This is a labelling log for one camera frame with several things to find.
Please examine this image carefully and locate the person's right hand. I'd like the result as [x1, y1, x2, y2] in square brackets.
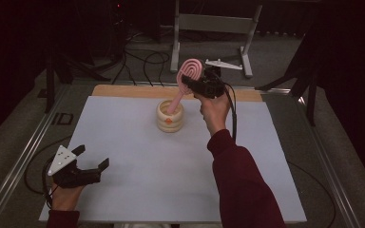
[199, 92, 232, 137]

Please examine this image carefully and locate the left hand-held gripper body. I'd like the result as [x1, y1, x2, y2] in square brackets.
[47, 144, 103, 190]

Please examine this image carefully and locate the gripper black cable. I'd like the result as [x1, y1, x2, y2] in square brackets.
[24, 136, 74, 210]
[213, 71, 337, 228]

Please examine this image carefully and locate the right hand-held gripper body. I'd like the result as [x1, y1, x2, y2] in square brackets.
[189, 58, 244, 100]

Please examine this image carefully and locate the white metal stand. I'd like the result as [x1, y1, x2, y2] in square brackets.
[169, 0, 263, 79]

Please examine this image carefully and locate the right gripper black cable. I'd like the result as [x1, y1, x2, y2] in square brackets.
[213, 71, 337, 228]

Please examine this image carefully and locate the black device with red light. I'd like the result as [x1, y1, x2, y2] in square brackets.
[108, 0, 130, 34]

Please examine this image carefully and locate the black tripod stand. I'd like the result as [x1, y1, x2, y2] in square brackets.
[255, 31, 318, 127]
[43, 47, 112, 114]

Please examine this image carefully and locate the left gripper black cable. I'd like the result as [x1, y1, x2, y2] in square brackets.
[24, 136, 74, 210]

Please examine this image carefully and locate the pink hairbrush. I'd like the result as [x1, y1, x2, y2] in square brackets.
[166, 57, 204, 115]

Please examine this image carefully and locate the person's left hand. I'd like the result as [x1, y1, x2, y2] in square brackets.
[50, 182, 86, 212]

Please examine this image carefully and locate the cream ribbed cup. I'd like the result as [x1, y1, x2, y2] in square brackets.
[156, 99, 184, 134]

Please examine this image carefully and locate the white table mat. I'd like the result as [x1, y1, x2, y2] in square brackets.
[38, 95, 308, 223]

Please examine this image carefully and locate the black floor cable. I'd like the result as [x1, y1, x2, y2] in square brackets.
[143, 50, 171, 87]
[111, 41, 138, 86]

